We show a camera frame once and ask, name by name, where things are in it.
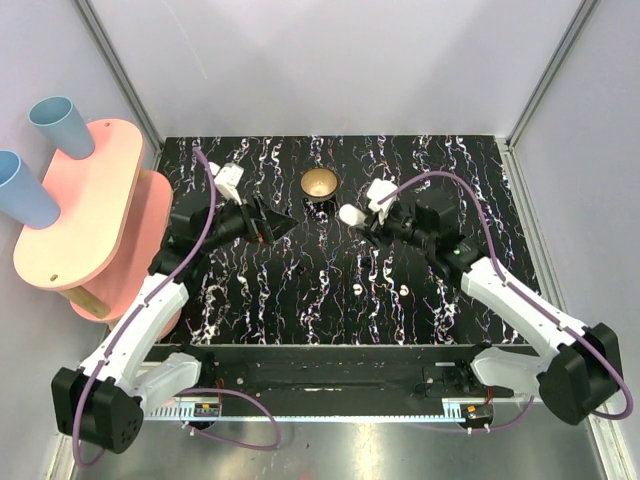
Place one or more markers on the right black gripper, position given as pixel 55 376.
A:
pixel 375 233

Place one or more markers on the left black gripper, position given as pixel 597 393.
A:
pixel 256 223

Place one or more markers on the white earbud charging case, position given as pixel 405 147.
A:
pixel 351 215

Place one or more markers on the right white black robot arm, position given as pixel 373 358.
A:
pixel 575 369

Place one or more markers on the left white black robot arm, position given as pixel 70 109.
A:
pixel 104 400

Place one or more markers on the gold metal bowl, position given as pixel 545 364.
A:
pixel 319 184

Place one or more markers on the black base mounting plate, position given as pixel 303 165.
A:
pixel 319 382

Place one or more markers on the pink two-tier wooden shelf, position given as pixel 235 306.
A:
pixel 113 216

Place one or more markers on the rear light blue cup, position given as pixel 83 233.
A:
pixel 59 121

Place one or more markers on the light blue cup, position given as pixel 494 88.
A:
pixel 59 121
pixel 23 197

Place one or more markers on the front light blue cup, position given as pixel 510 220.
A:
pixel 23 197

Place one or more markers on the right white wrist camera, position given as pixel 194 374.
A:
pixel 381 196

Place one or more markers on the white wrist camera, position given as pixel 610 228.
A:
pixel 227 179
pixel 381 196

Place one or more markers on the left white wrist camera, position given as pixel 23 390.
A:
pixel 227 179

